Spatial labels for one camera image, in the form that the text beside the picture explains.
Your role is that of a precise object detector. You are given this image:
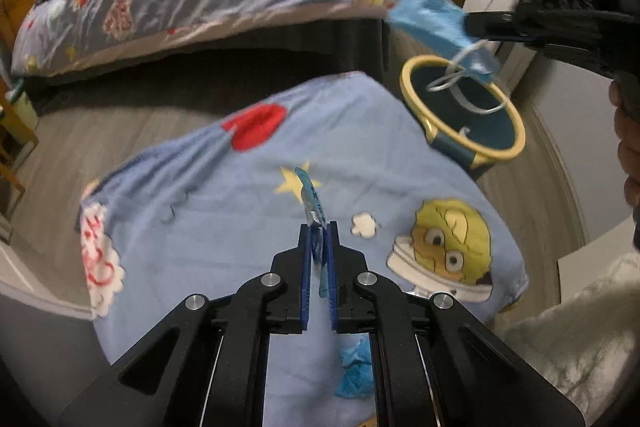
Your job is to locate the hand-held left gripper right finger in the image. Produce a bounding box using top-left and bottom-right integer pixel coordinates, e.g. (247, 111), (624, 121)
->
(324, 221), (583, 427)

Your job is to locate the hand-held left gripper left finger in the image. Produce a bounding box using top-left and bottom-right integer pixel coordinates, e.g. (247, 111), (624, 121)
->
(57, 222), (321, 427)

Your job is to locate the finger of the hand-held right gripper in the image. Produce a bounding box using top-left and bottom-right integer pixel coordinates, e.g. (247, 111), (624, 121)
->
(464, 9), (523, 28)
(467, 26), (550, 52)

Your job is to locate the blue face mask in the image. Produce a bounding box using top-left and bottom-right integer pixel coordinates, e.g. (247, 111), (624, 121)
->
(387, 0), (516, 115)

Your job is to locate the light blue wrapper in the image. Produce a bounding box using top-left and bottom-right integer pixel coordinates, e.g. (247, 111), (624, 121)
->
(294, 166), (333, 298)

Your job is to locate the dark bin with yellow rim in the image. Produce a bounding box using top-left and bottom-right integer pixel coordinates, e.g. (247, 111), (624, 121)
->
(399, 54), (527, 172)

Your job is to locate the person's right hand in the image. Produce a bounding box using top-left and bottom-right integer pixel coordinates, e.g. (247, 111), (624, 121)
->
(607, 79), (640, 253)

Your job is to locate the white fluffy cloth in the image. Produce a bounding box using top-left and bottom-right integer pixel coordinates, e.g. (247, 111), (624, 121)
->
(500, 252), (640, 427)

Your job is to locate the wooden chair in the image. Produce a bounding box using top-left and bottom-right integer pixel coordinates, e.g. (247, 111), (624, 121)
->
(0, 92), (41, 238)

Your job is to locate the mint green container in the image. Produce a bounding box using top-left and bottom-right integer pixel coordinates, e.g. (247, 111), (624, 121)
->
(7, 77), (40, 130)

